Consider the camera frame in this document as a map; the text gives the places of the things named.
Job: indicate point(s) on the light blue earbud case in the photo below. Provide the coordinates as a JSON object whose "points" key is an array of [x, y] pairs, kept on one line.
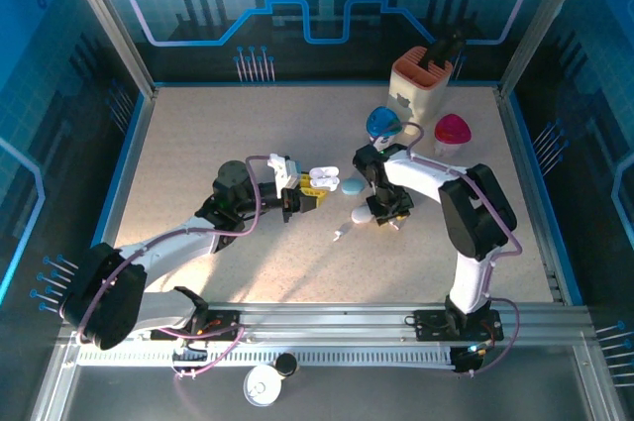
{"points": [[352, 187]]}

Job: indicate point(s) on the white earbud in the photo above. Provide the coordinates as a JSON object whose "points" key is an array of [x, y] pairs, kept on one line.
{"points": [[338, 235], [395, 226]]}

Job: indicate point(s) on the blue lidded cup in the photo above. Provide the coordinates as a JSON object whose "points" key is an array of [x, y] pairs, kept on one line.
{"points": [[382, 119]]}

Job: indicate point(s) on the white round lid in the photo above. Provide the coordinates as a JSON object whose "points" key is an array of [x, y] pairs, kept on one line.
{"points": [[262, 389]]}

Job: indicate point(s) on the pink lidded cup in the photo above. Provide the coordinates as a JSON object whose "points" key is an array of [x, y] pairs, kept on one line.
{"points": [[452, 128]]}

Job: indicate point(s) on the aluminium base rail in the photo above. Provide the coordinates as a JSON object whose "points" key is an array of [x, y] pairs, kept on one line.
{"points": [[327, 322]]}

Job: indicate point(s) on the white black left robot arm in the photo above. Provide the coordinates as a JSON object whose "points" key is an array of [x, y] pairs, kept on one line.
{"points": [[173, 250]]}

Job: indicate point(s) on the white oval earbud case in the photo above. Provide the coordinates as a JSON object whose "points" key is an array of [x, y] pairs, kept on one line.
{"points": [[359, 215]]}

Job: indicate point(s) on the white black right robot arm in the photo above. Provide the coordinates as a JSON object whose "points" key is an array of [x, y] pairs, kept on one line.
{"points": [[421, 180]]}

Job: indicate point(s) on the white rectangular earbud case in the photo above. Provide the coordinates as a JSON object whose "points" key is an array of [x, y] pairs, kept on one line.
{"points": [[324, 177]]}

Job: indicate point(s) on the aluminium frame post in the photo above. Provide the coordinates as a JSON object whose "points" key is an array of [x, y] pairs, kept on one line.
{"points": [[544, 20], [109, 20]]}

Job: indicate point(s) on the cream knife block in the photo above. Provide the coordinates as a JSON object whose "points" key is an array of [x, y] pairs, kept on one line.
{"points": [[421, 94]]}

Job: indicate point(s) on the aluminium table side bar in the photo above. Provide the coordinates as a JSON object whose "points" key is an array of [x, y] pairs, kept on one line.
{"points": [[131, 168], [510, 119]]}

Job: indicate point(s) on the black round cap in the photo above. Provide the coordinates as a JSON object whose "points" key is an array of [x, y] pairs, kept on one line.
{"points": [[286, 364]]}

